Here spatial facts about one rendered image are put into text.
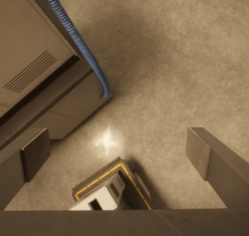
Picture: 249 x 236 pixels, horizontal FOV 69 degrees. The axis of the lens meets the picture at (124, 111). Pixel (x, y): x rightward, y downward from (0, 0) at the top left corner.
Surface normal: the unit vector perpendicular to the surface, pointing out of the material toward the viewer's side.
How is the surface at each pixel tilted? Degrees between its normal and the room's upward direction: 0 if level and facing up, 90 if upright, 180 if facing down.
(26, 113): 0
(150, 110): 0
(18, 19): 90
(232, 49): 0
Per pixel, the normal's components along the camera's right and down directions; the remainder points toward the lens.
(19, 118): -0.11, -0.15
